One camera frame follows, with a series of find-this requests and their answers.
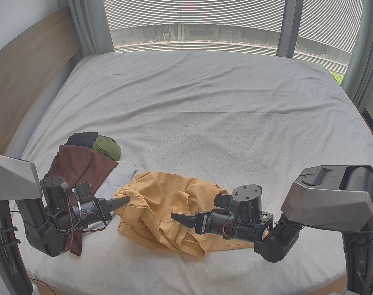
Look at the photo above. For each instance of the window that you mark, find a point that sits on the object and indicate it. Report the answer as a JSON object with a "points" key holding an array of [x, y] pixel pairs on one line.
{"points": [[204, 11]]}

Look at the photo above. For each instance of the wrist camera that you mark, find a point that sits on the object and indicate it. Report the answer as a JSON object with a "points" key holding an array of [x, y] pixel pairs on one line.
{"points": [[221, 201], [83, 190]]}

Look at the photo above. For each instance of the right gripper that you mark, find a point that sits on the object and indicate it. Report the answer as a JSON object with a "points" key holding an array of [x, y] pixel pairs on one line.
{"points": [[211, 223]]}

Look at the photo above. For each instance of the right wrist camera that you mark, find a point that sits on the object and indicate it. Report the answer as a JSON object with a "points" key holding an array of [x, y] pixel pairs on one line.
{"points": [[221, 201]]}

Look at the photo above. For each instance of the green garment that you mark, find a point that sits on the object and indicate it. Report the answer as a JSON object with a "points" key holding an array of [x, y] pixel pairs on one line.
{"points": [[108, 147]]}

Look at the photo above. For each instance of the yellow shorts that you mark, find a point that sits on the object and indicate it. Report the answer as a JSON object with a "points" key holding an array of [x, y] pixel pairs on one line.
{"points": [[161, 195]]}

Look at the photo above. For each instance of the brown garment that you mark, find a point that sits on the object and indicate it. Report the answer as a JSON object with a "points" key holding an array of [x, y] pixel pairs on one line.
{"points": [[79, 164]]}

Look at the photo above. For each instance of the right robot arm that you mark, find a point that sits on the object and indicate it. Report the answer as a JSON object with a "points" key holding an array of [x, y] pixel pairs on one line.
{"points": [[327, 201]]}

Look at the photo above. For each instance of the grey-green curtain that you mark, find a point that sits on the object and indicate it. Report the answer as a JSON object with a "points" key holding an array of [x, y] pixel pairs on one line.
{"points": [[370, 41], [88, 17]]}

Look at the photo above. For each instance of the pale grey garment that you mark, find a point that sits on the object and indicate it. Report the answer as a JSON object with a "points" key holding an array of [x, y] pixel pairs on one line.
{"points": [[118, 174]]}

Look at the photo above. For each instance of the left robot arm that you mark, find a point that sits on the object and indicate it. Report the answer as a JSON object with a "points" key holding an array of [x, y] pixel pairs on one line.
{"points": [[8, 177]]}

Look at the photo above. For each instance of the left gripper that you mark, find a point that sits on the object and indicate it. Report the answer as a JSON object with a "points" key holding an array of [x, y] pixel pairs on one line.
{"points": [[103, 209]]}

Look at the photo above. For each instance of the black garment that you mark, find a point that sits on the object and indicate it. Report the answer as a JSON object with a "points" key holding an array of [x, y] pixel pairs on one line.
{"points": [[79, 139]]}

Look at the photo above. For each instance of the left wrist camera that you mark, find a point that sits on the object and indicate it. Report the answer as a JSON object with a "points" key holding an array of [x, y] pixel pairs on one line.
{"points": [[83, 190]]}

